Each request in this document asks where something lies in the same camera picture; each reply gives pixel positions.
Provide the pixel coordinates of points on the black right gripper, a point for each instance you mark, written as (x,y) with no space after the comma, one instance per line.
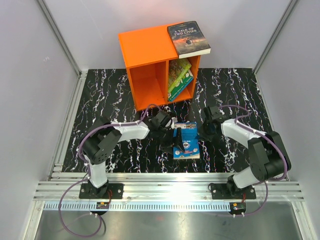
(202,136)

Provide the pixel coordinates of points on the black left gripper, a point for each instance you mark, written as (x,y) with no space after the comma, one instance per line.
(167,147)

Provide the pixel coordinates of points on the blue book with round badges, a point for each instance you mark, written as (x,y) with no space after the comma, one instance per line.
(189,135)

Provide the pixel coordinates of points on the green coin cover book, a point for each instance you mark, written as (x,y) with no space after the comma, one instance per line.
(180,86)

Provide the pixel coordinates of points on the lime green spine book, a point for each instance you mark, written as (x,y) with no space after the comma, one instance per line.
(177,69)

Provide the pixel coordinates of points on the A Tale of Two Cities book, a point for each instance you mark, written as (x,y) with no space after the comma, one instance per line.
(188,39)

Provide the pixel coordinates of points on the cyan cartoon cover book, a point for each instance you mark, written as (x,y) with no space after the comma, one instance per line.
(182,94)

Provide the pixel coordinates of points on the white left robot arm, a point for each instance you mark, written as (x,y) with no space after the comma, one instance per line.
(100,140)

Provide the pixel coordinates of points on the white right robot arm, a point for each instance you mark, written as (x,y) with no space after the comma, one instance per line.
(268,158)

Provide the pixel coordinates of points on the right black connector box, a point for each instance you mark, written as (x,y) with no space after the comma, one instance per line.
(237,208)

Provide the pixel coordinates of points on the black connector box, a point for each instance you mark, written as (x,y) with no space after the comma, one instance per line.
(237,208)
(102,205)

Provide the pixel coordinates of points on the orange two-compartment shelf box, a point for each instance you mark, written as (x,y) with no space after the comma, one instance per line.
(146,53)

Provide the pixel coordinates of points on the left black connector box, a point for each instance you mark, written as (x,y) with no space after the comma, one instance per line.
(102,205)

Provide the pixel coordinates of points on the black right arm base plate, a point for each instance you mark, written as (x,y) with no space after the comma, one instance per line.
(220,191)

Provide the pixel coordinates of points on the slotted white cable duct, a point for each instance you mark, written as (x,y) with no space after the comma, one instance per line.
(140,206)

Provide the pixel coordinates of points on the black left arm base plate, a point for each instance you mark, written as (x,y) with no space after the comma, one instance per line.
(108,190)

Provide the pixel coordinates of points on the aluminium rail frame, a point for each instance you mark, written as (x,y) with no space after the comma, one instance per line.
(152,176)

